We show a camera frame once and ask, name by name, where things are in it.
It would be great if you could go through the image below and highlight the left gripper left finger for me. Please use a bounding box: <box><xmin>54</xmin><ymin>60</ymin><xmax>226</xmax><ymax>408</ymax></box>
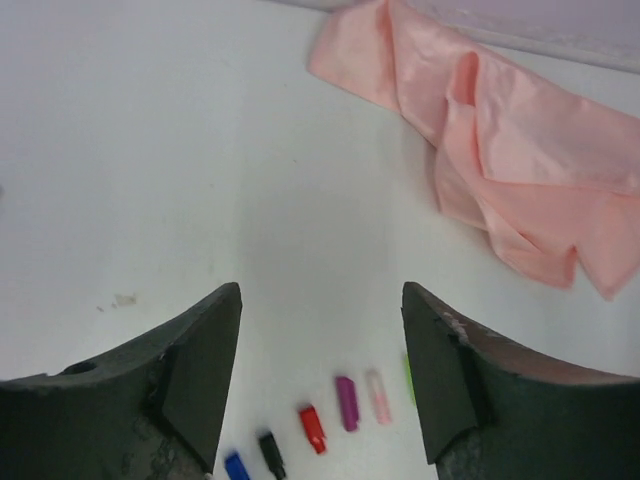
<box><xmin>1</xmin><ymin>282</ymin><xmax>242</xmax><ymax>479</ymax></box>

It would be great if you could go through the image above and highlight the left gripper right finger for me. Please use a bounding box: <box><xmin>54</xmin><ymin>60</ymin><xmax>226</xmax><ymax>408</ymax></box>
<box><xmin>401</xmin><ymin>282</ymin><xmax>639</xmax><ymax>479</ymax></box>

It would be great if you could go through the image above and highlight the light green pen cap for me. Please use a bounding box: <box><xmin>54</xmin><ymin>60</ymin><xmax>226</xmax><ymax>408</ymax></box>
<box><xmin>404</xmin><ymin>352</ymin><xmax>416</xmax><ymax>405</ymax></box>

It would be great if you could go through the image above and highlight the blue pen cap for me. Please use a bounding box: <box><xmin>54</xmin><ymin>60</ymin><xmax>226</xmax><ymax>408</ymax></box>
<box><xmin>224</xmin><ymin>451</ymin><xmax>250</xmax><ymax>480</ymax></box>

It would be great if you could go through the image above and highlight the pink pen cap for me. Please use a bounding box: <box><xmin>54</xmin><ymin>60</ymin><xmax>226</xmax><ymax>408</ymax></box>
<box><xmin>365</xmin><ymin>369</ymin><xmax>392</xmax><ymax>425</ymax></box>

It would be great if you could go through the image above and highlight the black pen cap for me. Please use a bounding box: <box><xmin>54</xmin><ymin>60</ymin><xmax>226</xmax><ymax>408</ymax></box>
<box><xmin>258</xmin><ymin>431</ymin><xmax>287</xmax><ymax>480</ymax></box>

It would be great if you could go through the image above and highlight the magenta pen cap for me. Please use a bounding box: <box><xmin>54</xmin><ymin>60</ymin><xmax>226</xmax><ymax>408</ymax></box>
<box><xmin>335</xmin><ymin>376</ymin><xmax>360</xmax><ymax>432</ymax></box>

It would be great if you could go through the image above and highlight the red pen cap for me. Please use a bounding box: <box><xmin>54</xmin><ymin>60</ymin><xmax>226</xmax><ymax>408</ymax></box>
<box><xmin>298</xmin><ymin>404</ymin><xmax>327</xmax><ymax>455</ymax></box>

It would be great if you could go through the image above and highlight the pink cloth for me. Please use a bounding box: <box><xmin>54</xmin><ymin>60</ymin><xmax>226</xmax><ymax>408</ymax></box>
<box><xmin>309</xmin><ymin>1</ymin><xmax>639</xmax><ymax>299</ymax></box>

